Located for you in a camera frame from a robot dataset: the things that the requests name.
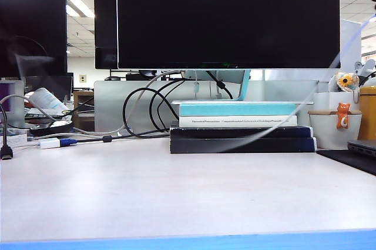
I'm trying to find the white paper box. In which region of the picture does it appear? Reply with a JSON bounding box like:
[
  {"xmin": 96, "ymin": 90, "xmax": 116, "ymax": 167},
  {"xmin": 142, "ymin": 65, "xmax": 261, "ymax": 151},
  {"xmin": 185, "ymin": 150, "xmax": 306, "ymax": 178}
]
[{"xmin": 0, "ymin": 128, "xmax": 29, "ymax": 148}]

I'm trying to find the white tall container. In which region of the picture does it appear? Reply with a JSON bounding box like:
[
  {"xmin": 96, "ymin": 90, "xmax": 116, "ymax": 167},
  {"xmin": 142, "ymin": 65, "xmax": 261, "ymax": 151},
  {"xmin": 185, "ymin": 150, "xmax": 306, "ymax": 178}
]
[{"xmin": 311, "ymin": 92, "xmax": 360, "ymax": 113}]

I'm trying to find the white cup cork lid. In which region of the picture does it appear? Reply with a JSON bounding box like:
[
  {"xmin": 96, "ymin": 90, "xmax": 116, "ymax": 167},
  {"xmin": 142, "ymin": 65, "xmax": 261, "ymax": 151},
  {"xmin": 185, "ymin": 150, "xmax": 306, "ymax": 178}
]
[{"xmin": 307, "ymin": 109, "xmax": 362, "ymax": 150}]

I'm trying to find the orange cat figurine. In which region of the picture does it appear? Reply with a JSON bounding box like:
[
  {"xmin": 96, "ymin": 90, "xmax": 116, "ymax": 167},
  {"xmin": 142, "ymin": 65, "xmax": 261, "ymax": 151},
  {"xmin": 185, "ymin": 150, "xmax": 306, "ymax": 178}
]
[{"xmin": 336, "ymin": 102, "xmax": 351, "ymax": 129}]

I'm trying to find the white charging cable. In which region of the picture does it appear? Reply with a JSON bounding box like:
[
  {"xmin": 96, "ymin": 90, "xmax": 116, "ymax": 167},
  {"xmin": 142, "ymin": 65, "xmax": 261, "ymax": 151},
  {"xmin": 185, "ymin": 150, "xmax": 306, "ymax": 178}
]
[{"xmin": 216, "ymin": 14, "xmax": 376, "ymax": 154}]

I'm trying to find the yellow tin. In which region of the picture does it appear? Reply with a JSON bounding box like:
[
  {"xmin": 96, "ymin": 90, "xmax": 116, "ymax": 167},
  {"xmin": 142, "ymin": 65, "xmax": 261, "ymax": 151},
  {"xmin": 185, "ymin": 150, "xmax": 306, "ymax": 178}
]
[{"xmin": 357, "ymin": 85, "xmax": 376, "ymax": 141}]

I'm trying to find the black dish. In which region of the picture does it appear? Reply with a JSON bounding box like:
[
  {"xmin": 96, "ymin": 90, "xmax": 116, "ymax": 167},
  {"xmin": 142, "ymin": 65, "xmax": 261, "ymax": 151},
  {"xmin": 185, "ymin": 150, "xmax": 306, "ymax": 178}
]
[{"xmin": 29, "ymin": 120, "xmax": 75, "ymax": 138}]

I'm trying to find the white adapter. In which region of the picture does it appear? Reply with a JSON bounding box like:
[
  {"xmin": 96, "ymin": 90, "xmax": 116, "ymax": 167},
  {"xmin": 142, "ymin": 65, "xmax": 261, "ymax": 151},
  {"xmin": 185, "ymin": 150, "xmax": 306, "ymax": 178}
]
[{"xmin": 28, "ymin": 137, "xmax": 62, "ymax": 150}]

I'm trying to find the black HDMI cable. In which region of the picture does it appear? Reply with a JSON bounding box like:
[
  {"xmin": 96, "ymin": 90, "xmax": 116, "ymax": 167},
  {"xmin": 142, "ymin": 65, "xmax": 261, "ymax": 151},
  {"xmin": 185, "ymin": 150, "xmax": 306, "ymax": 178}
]
[{"xmin": 0, "ymin": 104, "xmax": 14, "ymax": 162}]

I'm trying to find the thin black cable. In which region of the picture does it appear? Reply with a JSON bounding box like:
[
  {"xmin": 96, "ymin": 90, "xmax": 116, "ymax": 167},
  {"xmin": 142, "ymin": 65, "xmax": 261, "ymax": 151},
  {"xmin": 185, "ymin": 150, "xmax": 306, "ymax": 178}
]
[{"xmin": 149, "ymin": 78, "xmax": 189, "ymax": 133}]

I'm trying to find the wooden cabinet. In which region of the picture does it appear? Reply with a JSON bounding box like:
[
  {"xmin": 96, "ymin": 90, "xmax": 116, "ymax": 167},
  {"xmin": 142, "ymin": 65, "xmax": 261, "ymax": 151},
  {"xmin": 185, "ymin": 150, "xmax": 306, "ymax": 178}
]
[{"xmin": 73, "ymin": 91, "xmax": 95, "ymax": 132}]

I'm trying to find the black desk mat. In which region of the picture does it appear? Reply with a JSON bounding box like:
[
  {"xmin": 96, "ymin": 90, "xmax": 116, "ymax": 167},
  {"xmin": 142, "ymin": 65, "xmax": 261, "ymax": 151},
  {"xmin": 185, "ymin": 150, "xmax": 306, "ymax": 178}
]
[{"xmin": 316, "ymin": 149, "xmax": 376, "ymax": 176}]

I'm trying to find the black AOC monitor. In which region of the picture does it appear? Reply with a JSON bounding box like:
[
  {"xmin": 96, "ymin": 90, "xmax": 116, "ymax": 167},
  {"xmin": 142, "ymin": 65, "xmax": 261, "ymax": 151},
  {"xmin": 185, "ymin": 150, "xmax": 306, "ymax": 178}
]
[{"xmin": 116, "ymin": 0, "xmax": 341, "ymax": 70}]

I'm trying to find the white printed bottle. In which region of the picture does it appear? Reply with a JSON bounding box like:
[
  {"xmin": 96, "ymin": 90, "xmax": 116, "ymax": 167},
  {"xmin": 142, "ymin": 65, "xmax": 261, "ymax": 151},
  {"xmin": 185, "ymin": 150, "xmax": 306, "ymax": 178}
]
[{"xmin": 29, "ymin": 87, "xmax": 71, "ymax": 112}]

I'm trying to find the white book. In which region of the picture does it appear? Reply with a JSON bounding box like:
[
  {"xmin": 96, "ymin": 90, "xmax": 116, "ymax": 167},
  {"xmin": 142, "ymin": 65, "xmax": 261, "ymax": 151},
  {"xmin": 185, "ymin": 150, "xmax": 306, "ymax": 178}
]
[{"xmin": 178, "ymin": 115, "xmax": 298, "ymax": 129}]

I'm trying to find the black cable blue plug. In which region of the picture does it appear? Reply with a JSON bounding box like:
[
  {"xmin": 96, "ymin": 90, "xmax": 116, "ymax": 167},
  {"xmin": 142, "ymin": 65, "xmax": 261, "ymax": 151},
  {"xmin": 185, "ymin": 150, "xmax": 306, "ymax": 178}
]
[{"xmin": 60, "ymin": 78, "xmax": 189, "ymax": 148}]

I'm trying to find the black glossy monitor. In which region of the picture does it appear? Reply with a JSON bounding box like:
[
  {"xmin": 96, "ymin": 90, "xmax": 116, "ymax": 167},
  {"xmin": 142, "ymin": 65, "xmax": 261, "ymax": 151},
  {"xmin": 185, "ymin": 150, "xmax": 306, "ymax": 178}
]
[{"xmin": 0, "ymin": 0, "xmax": 68, "ymax": 78}]

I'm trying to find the black power cable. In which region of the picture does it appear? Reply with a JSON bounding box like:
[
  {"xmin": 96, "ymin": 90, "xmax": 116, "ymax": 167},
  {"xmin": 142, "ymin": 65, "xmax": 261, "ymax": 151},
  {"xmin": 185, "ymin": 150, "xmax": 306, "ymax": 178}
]
[{"xmin": 206, "ymin": 70, "xmax": 234, "ymax": 100}]

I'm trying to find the sunflower plush toy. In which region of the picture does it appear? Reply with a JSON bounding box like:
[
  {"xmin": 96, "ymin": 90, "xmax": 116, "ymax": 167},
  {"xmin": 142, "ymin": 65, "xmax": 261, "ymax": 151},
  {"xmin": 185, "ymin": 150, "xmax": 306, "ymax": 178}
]
[{"xmin": 328, "ymin": 71, "xmax": 361, "ymax": 104}]

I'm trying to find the grey curved cable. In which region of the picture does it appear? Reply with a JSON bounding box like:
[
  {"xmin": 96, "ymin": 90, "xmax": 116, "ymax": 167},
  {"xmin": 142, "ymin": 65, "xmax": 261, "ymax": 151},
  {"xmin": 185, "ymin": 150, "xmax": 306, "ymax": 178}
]
[{"xmin": 0, "ymin": 94, "xmax": 57, "ymax": 123}]

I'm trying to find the printed magazine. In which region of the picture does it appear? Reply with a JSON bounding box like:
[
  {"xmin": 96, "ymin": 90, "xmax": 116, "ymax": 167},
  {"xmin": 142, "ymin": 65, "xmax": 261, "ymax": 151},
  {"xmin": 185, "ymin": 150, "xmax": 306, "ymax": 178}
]
[{"xmin": 23, "ymin": 108, "xmax": 73, "ymax": 121}]

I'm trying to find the black monitor white frame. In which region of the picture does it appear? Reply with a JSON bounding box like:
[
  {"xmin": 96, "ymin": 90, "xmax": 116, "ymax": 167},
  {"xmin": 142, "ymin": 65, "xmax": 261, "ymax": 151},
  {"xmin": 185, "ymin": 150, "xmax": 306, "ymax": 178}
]
[{"xmin": 93, "ymin": 0, "xmax": 119, "ymax": 71}]

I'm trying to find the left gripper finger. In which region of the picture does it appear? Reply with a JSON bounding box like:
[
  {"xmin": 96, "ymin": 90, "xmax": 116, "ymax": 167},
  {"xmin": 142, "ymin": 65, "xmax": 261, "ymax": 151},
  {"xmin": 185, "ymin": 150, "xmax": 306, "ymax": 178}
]
[{"xmin": 15, "ymin": 53, "xmax": 56, "ymax": 78}]

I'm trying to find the white partition panel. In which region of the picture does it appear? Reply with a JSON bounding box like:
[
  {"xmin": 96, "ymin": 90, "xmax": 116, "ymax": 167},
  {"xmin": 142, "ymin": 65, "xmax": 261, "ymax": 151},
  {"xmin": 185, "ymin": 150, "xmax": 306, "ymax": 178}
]
[{"xmin": 340, "ymin": 19, "xmax": 362, "ymax": 71}]

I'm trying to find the silver framed purple screen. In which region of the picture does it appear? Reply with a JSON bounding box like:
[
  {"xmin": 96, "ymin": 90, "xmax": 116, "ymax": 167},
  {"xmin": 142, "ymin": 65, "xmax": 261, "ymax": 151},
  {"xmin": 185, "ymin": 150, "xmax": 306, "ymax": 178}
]
[{"xmin": 0, "ymin": 80, "xmax": 25, "ymax": 129}]

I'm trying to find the teal book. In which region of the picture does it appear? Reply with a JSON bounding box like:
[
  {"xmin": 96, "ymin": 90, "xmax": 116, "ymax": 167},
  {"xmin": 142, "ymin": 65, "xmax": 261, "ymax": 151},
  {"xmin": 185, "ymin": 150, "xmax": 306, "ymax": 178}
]
[{"xmin": 179, "ymin": 103, "xmax": 297, "ymax": 117}]

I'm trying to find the dark background monitor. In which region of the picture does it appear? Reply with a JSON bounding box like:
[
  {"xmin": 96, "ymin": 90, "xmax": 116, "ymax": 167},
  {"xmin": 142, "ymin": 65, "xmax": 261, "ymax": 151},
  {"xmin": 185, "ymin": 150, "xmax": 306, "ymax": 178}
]
[{"xmin": 25, "ymin": 73, "xmax": 74, "ymax": 102}]

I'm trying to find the white desk gadget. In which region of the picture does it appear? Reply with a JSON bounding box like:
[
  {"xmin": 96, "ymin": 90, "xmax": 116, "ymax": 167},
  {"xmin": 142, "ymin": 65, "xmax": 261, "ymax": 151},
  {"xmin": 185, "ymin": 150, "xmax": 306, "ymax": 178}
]
[{"xmin": 354, "ymin": 59, "xmax": 376, "ymax": 80}]

